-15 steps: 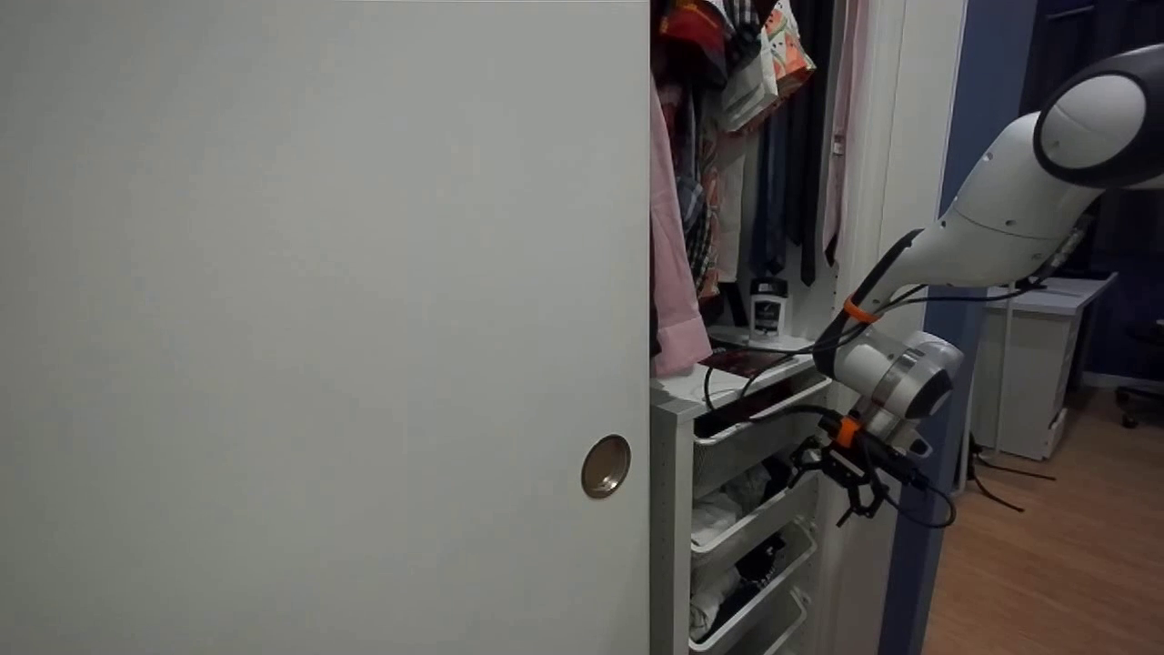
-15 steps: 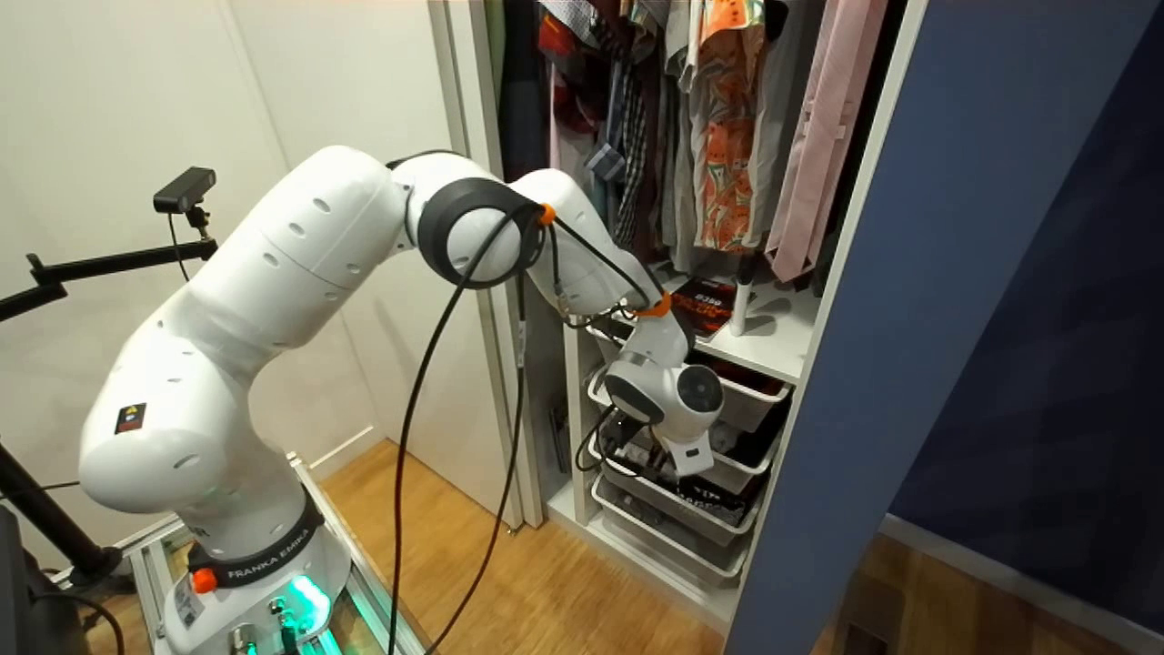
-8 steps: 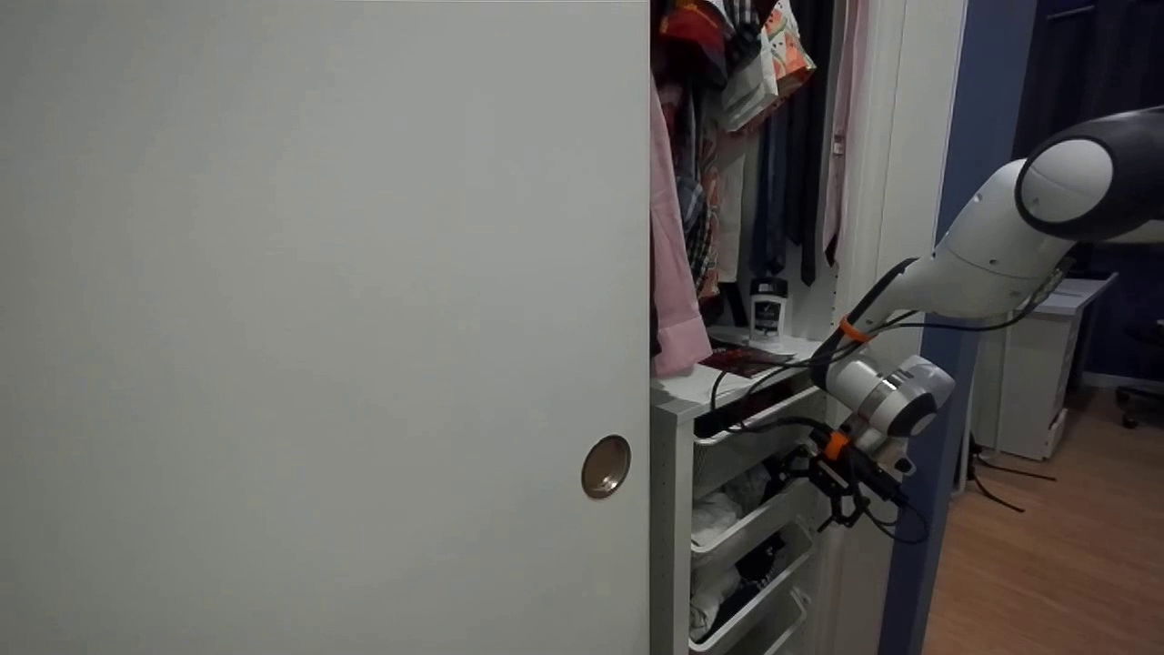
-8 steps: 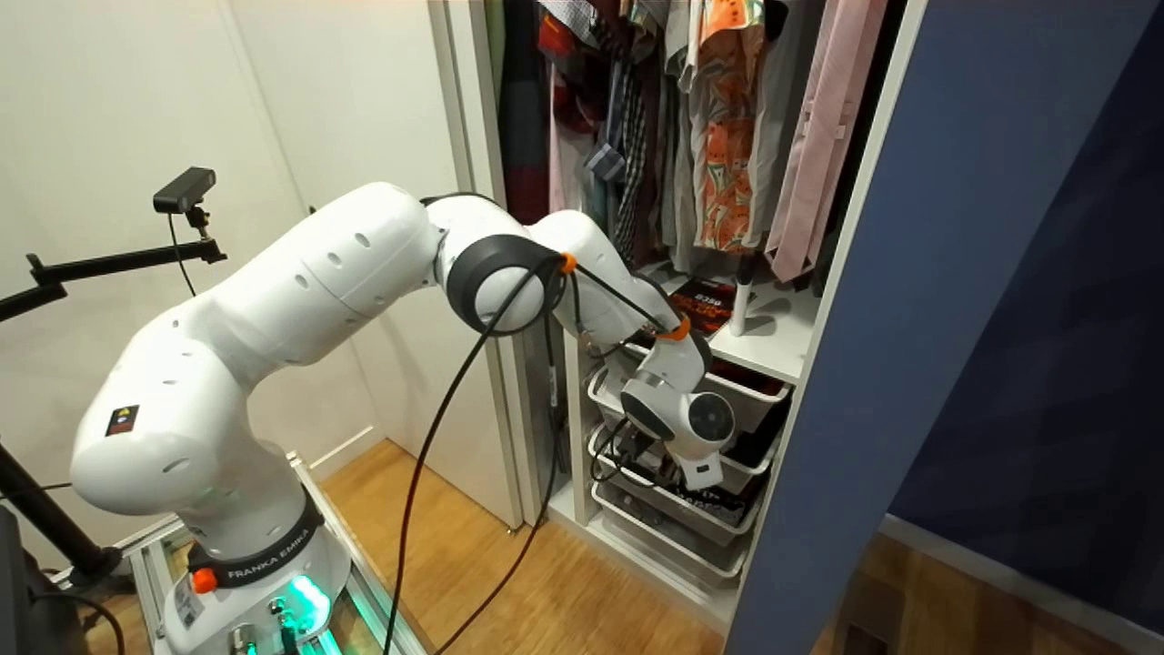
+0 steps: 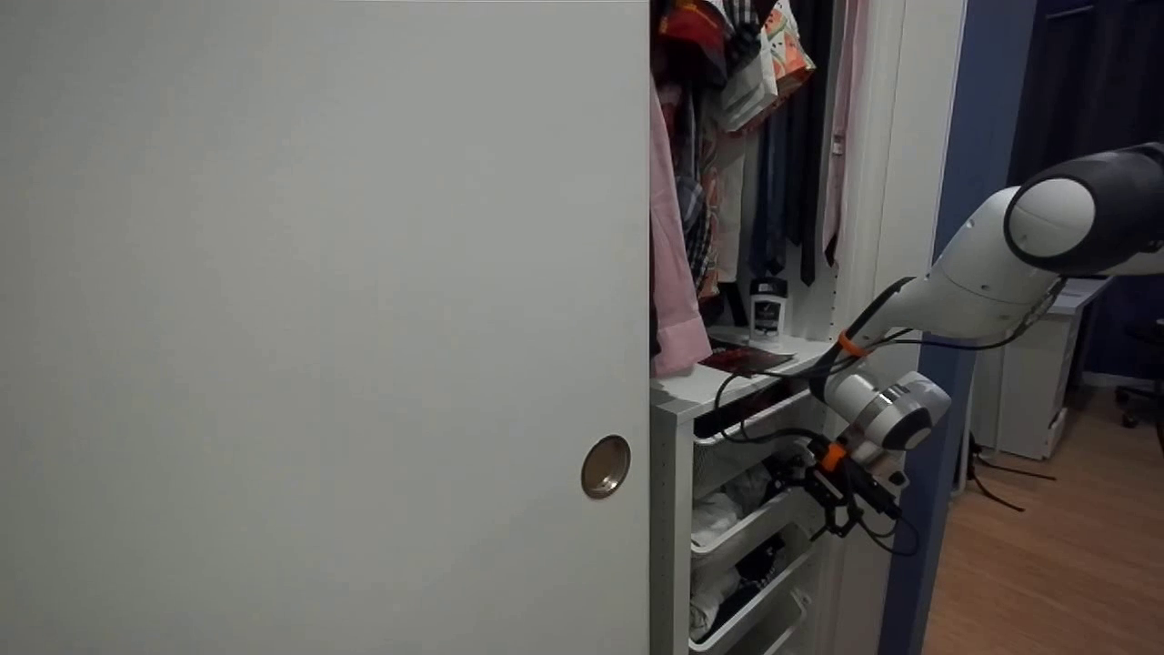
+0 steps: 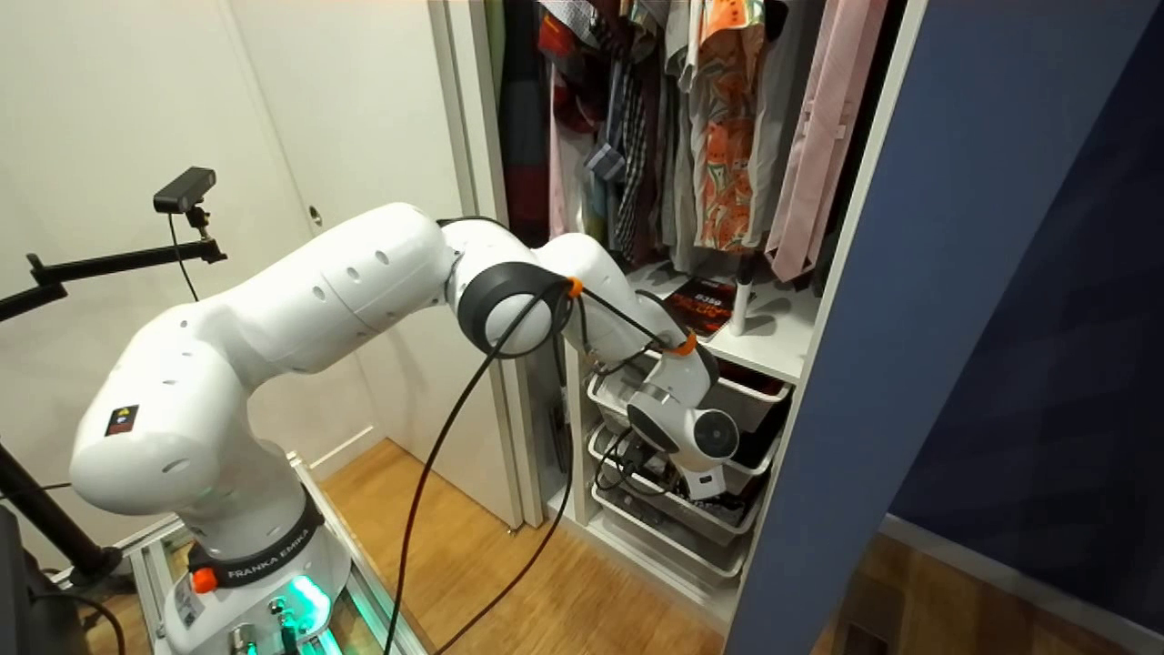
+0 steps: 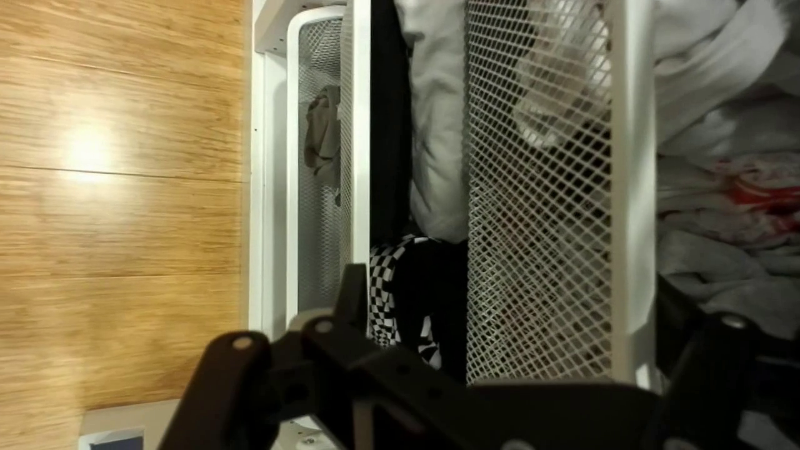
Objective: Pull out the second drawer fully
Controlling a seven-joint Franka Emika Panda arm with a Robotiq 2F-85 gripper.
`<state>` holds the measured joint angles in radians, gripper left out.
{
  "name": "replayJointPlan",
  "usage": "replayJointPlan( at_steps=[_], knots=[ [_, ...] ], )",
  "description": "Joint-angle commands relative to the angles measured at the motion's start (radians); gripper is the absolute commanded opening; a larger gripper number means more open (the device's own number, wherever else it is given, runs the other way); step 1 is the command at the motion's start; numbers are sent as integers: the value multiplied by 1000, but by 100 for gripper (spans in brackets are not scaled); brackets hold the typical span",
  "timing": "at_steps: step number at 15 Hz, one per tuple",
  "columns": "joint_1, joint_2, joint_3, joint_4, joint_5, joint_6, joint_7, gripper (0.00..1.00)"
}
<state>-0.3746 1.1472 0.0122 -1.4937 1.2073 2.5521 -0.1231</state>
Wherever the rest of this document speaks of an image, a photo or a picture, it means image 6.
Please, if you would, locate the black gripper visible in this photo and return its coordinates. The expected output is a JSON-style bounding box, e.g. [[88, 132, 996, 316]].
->
[[600, 417, 664, 488]]

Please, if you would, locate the deep white basket drawer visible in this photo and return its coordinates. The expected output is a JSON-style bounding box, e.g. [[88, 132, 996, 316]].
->
[[586, 419, 779, 548]]

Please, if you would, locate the shallow white basket drawer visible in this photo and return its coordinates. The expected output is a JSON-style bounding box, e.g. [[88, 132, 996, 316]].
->
[[581, 354, 792, 446]]

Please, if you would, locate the red black folded item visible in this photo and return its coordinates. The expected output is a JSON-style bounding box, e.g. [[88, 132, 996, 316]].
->
[[670, 278, 737, 338]]

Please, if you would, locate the white wardrobe shelf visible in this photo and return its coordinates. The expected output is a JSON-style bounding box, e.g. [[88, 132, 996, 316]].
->
[[624, 258, 818, 389]]

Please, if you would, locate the small white stand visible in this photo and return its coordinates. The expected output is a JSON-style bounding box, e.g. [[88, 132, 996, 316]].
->
[[724, 278, 781, 343]]

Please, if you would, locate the grey patterned shirt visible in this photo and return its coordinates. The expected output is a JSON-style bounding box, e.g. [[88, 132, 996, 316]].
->
[[586, 56, 677, 267]]

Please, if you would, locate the white robot mounting table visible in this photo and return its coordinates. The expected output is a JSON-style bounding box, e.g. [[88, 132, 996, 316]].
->
[[124, 451, 430, 655]]

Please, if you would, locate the orange floral shirt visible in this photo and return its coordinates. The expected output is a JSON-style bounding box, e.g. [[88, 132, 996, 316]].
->
[[691, 0, 769, 255]]

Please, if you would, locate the blue wardrobe door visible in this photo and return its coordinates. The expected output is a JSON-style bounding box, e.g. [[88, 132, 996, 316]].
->
[[724, 0, 1164, 655]]

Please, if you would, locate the dark red black garment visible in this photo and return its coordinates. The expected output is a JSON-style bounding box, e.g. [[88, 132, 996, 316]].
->
[[497, 0, 556, 252]]

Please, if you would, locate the red striped garment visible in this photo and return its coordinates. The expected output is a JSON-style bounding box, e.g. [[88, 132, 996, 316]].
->
[[534, 0, 624, 247]]

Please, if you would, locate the pink shirt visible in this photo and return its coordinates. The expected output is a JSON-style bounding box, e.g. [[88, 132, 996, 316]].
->
[[763, 0, 892, 287]]

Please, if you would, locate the grey plain shirt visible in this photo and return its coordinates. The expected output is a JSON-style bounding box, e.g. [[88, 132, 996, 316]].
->
[[743, 0, 830, 255]]

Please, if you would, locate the white wardrobe door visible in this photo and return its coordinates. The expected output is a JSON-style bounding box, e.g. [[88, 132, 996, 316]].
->
[[223, 0, 527, 532]]

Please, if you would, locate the black tripod stand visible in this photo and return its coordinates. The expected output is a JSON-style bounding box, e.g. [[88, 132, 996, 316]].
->
[[0, 442, 128, 655]]

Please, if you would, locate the white wire basket drawer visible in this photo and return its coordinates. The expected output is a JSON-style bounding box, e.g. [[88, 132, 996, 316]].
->
[[586, 481, 748, 591]]

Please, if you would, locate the long black robot cable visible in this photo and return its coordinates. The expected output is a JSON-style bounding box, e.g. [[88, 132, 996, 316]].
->
[[383, 281, 701, 655], [431, 301, 590, 655]]

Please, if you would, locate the white wardrobe frame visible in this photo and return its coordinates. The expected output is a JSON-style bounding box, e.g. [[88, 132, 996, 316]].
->
[[421, 0, 938, 628]]

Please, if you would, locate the black camera on boom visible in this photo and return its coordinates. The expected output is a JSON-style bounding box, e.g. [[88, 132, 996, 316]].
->
[[149, 163, 223, 219]]

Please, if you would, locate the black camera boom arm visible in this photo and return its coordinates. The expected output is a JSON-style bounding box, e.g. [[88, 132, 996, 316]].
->
[[0, 207, 233, 327]]

